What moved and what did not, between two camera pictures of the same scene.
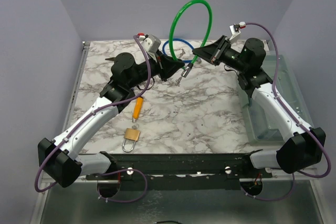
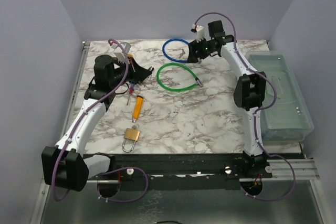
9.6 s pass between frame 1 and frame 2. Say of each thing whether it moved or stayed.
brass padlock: stayed
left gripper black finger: moved
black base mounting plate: stayed
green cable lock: moved
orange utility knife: stayed
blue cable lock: stayed
